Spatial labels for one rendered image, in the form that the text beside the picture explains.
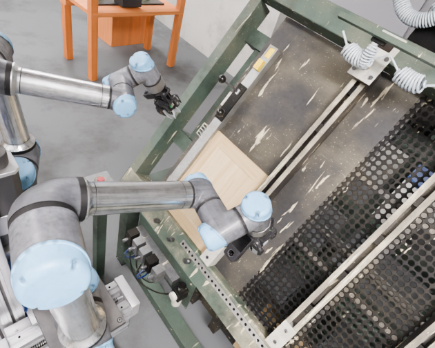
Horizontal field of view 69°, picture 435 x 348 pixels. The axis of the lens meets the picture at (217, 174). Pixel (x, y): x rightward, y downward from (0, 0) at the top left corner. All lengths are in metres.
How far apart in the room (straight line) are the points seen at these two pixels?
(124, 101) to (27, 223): 0.56
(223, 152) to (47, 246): 1.09
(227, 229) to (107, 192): 0.29
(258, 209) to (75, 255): 0.41
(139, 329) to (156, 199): 1.63
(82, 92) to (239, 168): 0.76
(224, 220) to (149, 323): 1.63
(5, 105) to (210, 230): 0.82
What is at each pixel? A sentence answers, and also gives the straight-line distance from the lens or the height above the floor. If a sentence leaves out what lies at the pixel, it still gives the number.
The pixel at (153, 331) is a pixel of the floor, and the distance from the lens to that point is 2.31.
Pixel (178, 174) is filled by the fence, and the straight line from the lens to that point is 1.62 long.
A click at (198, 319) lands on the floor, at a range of 2.39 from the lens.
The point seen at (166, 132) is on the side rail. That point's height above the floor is 1.15.
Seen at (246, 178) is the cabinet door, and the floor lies 1.24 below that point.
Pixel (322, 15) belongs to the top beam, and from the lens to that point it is 1.51.
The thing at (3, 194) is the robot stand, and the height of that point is 1.46.
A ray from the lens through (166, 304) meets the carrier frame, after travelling 2.19.
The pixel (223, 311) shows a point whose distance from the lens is 1.50.
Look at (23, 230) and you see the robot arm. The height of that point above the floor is 1.67.
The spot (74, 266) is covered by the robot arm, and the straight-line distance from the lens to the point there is 0.58.
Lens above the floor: 2.16
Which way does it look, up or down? 41 degrees down
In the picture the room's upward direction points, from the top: 20 degrees clockwise
